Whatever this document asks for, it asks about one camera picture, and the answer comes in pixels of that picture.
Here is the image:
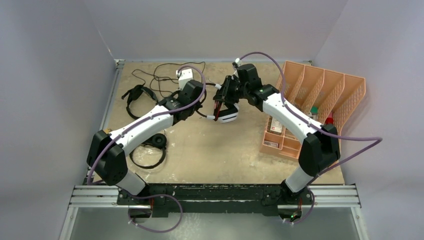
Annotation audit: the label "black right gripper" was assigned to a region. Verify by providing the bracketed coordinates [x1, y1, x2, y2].
[214, 75, 250, 105]

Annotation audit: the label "white and black headphones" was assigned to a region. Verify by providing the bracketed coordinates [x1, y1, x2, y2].
[195, 90, 240, 124]

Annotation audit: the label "black over-ear headphones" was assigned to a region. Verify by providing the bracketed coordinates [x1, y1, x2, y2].
[128, 133, 168, 170]

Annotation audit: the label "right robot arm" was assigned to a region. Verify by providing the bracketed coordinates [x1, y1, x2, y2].
[213, 62, 341, 204]

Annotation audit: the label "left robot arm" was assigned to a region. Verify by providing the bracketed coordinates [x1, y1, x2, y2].
[87, 79, 206, 205]

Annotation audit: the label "black headband headset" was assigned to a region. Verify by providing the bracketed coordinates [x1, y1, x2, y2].
[121, 84, 160, 121]

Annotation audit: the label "large white staples box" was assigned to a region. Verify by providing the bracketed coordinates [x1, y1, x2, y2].
[270, 118, 283, 134]

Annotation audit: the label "white box in front tray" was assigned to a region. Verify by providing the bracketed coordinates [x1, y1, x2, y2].
[263, 140, 279, 148]

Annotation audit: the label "green cap object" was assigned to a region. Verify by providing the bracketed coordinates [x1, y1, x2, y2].
[310, 106, 318, 115]

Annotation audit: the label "peach plastic file organizer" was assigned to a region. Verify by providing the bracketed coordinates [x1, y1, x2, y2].
[259, 61, 366, 162]

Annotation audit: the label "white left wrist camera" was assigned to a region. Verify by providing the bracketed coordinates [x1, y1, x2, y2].
[175, 68, 194, 90]

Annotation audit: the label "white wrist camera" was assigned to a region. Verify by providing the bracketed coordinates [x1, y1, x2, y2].
[175, 68, 194, 90]
[232, 58, 243, 71]

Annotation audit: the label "thin black headset cable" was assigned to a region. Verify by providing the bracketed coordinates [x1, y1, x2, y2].
[131, 61, 207, 99]

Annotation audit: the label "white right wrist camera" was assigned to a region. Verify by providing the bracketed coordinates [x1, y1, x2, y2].
[232, 58, 243, 71]

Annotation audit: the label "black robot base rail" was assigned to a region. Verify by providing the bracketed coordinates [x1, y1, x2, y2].
[118, 183, 312, 219]

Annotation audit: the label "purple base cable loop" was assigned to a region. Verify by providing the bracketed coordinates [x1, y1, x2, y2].
[127, 194, 184, 234]

